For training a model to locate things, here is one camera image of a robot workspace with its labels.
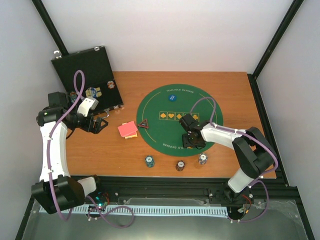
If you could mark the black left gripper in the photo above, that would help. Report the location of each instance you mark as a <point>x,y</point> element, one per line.
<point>96,129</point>

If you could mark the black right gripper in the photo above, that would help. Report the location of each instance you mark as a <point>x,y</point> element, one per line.
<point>186,144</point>

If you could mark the blue white chip stack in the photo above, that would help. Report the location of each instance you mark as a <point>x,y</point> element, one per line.
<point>202,159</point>

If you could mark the blue small blind button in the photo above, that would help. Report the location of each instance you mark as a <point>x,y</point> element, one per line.
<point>172,98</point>

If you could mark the green blue chip stack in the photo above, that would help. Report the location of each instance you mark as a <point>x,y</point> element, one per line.
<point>149,161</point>

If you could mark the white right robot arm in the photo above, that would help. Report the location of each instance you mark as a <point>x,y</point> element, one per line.
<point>254,154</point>

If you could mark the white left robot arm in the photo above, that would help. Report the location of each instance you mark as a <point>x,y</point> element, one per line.
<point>56,191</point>

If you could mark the pink-backed card deck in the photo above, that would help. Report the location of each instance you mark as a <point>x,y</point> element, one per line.
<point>128,128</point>

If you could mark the boxed card deck in case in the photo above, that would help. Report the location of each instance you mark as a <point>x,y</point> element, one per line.
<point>93,92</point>

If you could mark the gold card box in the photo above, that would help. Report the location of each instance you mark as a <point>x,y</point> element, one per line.
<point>133,134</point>

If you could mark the chip stack in case left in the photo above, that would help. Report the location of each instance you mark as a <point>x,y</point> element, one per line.
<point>73,96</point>

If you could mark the black poker chip case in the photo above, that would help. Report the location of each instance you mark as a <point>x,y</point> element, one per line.
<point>95,65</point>

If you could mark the orange chip stack in case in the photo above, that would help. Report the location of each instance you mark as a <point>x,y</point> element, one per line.
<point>111,84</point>

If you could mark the green round poker mat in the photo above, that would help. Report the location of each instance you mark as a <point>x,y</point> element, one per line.
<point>165,132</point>

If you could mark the triangular all in marker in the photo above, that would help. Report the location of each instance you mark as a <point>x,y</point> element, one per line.
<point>144,124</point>

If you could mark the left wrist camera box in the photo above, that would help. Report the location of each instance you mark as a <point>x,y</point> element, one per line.
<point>87,104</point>

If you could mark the white slotted cable duct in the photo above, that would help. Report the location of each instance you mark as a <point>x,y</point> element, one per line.
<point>162,211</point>

